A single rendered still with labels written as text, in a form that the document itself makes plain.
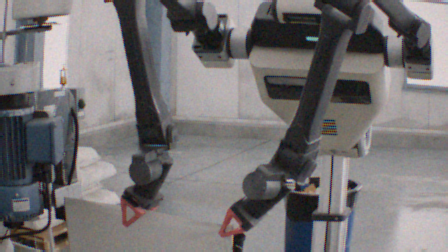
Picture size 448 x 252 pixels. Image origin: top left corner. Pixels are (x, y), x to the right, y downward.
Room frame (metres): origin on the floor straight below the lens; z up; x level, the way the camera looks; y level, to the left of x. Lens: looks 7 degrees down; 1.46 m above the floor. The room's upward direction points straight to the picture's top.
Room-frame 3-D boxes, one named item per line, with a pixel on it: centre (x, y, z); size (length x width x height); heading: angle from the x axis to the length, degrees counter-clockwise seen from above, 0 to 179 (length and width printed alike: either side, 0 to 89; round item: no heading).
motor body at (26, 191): (1.31, 0.48, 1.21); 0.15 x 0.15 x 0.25
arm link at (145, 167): (1.51, 0.16, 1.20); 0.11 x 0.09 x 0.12; 159
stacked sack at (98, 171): (5.02, 1.14, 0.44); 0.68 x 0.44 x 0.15; 158
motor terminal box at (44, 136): (1.32, 0.38, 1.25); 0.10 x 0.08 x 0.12; 3
